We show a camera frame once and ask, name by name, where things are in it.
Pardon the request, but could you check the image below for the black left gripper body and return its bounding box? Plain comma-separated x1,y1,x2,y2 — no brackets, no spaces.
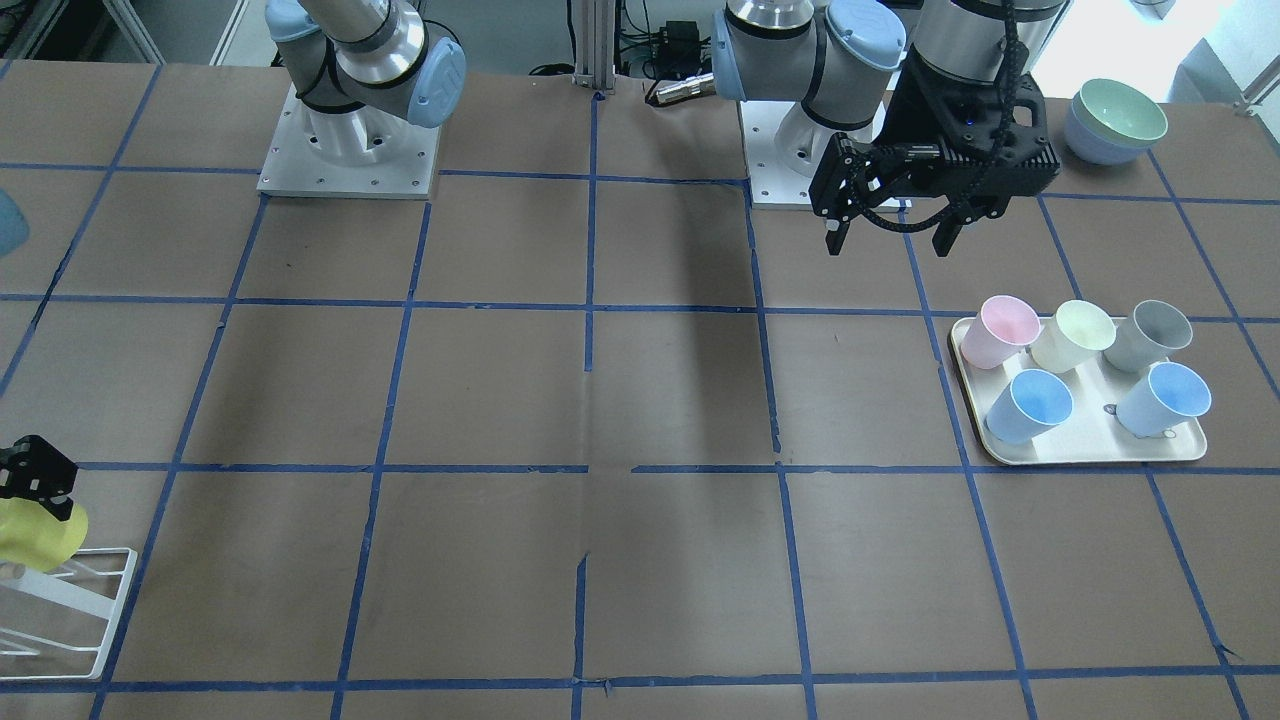
809,50,1061,233

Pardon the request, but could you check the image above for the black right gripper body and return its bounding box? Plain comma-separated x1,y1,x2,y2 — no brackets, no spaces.
1,436,79,521

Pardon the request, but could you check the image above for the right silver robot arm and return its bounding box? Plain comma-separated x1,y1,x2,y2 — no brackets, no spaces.
265,1,467,168

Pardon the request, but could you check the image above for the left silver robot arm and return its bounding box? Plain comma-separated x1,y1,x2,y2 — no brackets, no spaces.
710,1,1069,258

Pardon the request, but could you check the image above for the pink plastic cup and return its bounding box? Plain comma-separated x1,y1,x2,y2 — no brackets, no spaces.
960,293,1042,370

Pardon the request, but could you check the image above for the pale yellow plastic cup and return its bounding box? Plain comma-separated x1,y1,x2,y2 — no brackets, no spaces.
1030,299,1117,374

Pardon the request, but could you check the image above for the light blue cup front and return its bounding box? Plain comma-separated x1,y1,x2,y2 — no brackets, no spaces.
1115,361,1213,437
984,369,1075,445

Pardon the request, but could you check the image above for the grey plastic cup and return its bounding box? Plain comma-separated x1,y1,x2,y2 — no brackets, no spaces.
1102,299,1194,373

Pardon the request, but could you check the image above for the blue-grey bowl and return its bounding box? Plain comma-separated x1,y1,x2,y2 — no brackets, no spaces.
1064,99,1153,167

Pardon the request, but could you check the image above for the green bowl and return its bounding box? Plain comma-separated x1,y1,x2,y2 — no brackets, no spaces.
1071,78,1169,149

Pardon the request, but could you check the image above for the white wire cup rack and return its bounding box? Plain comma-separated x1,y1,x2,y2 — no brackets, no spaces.
3,548,138,685

